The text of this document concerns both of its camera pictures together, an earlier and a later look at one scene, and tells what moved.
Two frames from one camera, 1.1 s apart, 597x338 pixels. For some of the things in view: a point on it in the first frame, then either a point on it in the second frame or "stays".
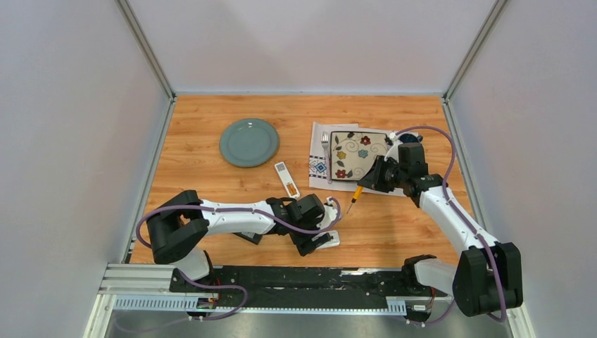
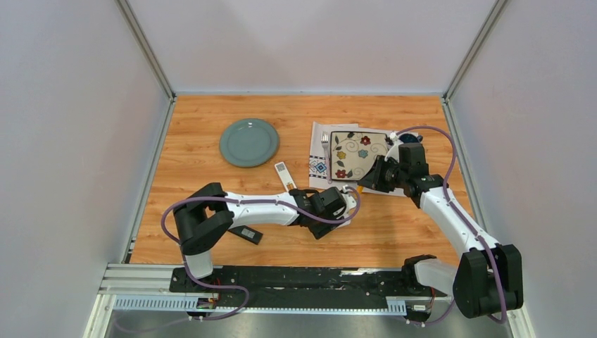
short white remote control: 334,242 → 346,223
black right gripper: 372,179 stays
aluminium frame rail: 140,279 stays
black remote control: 255,239 stays
